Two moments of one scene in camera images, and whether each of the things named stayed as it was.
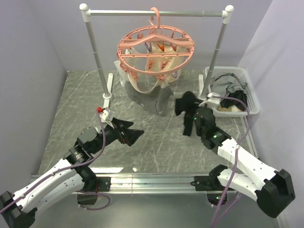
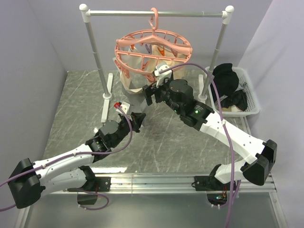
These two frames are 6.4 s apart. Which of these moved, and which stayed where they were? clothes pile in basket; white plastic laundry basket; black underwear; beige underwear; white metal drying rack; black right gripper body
Moved: black right gripper body; black underwear; beige underwear
Stayed: white plastic laundry basket; white metal drying rack; clothes pile in basket
